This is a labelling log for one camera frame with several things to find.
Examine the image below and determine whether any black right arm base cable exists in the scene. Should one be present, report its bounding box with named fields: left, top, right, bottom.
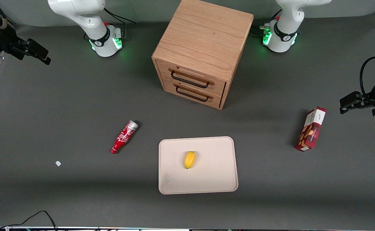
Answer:
left=103, top=8, right=136, bottom=25

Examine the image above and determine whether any red snack box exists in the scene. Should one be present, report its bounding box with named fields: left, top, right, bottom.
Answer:
left=295, top=107, right=327, bottom=152

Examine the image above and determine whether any yellow toy banana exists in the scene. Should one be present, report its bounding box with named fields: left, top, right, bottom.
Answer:
left=184, top=151, right=196, bottom=170

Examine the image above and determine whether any beige plastic tray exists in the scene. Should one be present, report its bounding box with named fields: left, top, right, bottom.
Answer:
left=158, top=136, right=239, bottom=195

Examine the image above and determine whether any wooden drawer with black handle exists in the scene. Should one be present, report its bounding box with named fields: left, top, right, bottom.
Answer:
left=157, top=60, right=227, bottom=97
left=162, top=79, right=224, bottom=108

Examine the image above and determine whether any red coke bottle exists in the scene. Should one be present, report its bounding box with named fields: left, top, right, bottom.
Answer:
left=110, top=120, right=139, bottom=155

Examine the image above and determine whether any wooden drawer cabinet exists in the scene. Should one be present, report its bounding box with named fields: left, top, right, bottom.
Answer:
left=152, top=0, right=255, bottom=110

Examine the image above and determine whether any black cable at table edge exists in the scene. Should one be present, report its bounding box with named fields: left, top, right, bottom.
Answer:
left=0, top=210, right=58, bottom=231

